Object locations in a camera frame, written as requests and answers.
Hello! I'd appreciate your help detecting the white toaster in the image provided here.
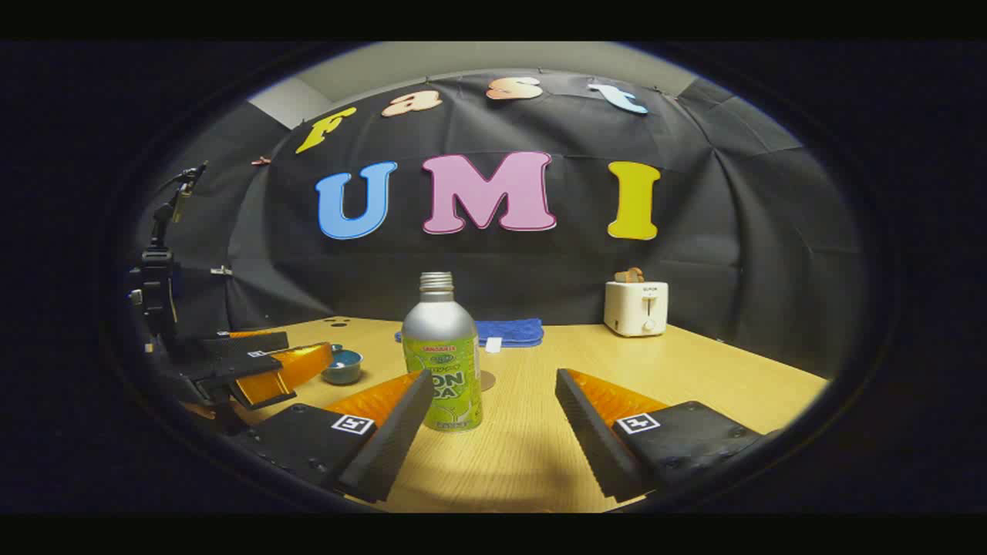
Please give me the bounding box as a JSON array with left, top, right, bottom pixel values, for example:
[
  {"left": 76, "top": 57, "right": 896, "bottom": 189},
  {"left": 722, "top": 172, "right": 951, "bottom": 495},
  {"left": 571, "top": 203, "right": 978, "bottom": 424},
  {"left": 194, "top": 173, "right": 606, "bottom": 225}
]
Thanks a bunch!
[{"left": 604, "top": 281, "right": 669, "bottom": 338}]

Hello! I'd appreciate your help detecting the teal white teacup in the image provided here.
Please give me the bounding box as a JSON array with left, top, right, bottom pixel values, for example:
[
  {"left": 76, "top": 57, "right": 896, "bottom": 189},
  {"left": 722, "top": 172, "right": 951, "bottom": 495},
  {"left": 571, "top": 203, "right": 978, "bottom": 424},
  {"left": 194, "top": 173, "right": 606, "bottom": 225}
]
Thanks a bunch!
[{"left": 322, "top": 351, "right": 364, "bottom": 385}]

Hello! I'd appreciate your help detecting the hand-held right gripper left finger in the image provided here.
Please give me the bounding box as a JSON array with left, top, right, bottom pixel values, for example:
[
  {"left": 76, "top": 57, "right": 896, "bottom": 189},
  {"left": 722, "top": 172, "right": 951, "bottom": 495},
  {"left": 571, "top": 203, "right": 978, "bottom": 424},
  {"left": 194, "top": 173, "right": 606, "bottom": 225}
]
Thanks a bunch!
[{"left": 227, "top": 368, "right": 435, "bottom": 503}]

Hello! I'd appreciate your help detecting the silver green water bottle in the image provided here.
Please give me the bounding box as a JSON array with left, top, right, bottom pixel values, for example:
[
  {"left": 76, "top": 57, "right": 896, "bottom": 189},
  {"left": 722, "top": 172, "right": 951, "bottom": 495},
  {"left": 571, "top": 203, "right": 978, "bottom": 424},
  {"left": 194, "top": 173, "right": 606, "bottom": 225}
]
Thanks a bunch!
[{"left": 401, "top": 271, "right": 484, "bottom": 432}]

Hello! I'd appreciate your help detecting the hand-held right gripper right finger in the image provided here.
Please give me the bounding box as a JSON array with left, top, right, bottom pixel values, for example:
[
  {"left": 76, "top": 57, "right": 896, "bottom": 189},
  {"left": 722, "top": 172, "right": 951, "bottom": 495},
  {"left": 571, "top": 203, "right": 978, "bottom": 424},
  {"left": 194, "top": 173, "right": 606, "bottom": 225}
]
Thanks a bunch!
[{"left": 555, "top": 368, "right": 783, "bottom": 502}]

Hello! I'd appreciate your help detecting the blue folded towel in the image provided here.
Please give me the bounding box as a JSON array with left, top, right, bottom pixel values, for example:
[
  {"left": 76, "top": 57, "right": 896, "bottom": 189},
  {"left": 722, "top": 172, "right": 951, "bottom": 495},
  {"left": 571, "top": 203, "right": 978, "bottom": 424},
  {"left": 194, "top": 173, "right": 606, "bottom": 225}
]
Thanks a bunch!
[{"left": 395, "top": 318, "right": 544, "bottom": 348}]

